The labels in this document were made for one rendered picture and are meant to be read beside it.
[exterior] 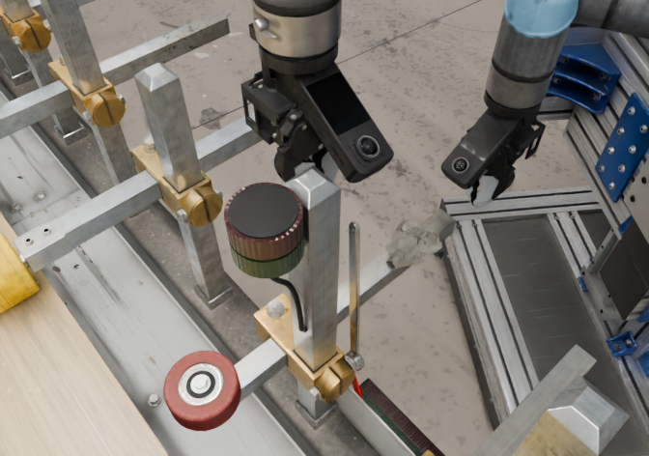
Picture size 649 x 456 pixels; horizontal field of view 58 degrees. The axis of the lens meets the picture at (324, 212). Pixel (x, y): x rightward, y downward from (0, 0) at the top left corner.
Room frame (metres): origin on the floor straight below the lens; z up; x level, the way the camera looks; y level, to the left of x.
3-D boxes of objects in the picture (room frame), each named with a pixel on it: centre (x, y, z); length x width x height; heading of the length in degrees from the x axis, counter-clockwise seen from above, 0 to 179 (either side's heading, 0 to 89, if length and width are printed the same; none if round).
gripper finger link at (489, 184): (0.59, -0.26, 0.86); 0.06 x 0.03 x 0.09; 131
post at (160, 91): (0.51, 0.18, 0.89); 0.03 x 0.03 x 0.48; 42
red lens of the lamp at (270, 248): (0.29, 0.05, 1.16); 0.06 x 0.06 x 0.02
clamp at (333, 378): (0.33, 0.03, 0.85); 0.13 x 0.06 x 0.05; 42
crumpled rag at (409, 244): (0.48, -0.12, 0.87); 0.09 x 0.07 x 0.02; 132
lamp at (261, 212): (0.29, 0.05, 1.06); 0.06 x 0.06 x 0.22; 42
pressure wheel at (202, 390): (0.26, 0.13, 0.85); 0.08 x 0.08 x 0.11
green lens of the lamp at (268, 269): (0.29, 0.05, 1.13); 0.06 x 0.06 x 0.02
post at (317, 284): (0.32, 0.01, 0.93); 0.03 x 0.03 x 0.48; 42
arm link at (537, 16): (0.60, -0.24, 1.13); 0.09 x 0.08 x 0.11; 156
